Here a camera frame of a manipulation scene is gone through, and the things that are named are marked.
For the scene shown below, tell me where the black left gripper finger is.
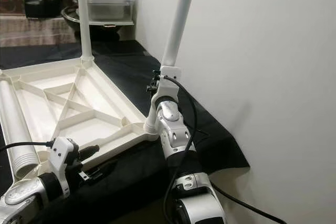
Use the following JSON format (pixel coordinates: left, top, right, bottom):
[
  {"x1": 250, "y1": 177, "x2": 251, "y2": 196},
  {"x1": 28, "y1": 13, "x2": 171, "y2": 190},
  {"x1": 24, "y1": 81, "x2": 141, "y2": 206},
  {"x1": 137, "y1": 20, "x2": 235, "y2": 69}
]
[
  {"x1": 84, "y1": 159, "x2": 118, "y2": 184},
  {"x1": 76, "y1": 144, "x2": 101, "y2": 160}
]

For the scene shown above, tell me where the cream plastic table top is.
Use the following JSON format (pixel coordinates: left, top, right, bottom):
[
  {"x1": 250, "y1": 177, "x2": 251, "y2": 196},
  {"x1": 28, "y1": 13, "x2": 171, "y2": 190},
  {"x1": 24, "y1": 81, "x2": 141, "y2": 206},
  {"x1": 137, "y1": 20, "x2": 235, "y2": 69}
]
[{"x1": 0, "y1": 57, "x2": 160, "y2": 184}]

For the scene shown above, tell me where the black table cloth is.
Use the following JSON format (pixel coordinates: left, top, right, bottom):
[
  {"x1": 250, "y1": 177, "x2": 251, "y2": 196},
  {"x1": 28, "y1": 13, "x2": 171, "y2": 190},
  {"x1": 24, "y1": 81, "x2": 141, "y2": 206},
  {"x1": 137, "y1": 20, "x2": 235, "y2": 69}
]
[{"x1": 0, "y1": 39, "x2": 250, "y2": 224}]

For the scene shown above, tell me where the black wok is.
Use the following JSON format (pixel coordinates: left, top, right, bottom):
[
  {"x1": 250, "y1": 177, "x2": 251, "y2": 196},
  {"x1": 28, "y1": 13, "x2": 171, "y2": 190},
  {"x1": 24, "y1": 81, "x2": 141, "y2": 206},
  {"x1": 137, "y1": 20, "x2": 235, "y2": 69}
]
[{"x1": 60, "y1": 6, "x2": 135, "y2": 34}]

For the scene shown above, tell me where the clear lidded plastic container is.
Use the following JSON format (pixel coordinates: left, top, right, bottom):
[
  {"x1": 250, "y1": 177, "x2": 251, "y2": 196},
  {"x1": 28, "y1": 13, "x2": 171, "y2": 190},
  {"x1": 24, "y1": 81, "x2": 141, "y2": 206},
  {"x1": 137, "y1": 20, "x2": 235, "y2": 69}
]
[{"x1": 83, "y1": 0, "x2": 136, "y2": 26}]

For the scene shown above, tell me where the patterned beige cloth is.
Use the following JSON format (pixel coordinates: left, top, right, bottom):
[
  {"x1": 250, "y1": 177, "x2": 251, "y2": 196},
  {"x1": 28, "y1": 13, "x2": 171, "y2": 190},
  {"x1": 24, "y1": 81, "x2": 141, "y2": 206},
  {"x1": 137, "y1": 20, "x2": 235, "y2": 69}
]
[{"x1": 0, "y1": 14, "x2": 80, "y2": 48}]

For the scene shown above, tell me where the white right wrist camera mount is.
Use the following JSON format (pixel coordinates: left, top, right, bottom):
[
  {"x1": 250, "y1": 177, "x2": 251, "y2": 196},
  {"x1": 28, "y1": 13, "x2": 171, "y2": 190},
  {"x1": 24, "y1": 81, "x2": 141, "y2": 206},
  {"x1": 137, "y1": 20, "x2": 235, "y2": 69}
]
[{"x1": 153, "y1": 65, "x2": 182, "y2": 108}]

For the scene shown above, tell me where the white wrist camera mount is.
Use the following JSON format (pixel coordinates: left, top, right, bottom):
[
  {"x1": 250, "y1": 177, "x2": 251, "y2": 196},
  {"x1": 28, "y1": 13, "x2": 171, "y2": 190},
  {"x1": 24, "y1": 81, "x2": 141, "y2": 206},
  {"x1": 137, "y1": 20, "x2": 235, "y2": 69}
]
[
  {"x1": 49, "y1": 136, "x2": 81, "y2": 199},
  {"x1": 153, "y1": 65, "x2": 182, "y2": 108}
]

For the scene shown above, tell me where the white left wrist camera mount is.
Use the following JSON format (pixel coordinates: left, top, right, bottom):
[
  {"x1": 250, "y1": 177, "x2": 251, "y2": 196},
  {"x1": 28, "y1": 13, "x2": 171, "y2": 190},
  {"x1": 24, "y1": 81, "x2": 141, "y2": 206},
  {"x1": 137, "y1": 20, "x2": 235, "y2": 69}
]
[{"x1": 49, "y1": 136, "x2": 81, "y2": 199}]

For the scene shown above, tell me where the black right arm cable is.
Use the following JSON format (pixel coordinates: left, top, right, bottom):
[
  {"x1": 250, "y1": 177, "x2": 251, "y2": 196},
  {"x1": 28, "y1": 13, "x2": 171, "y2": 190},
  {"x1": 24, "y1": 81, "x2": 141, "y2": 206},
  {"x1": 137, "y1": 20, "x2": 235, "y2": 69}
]
[{"x1": 162, "y1": 75, "x2": 290, "y2": 224}]

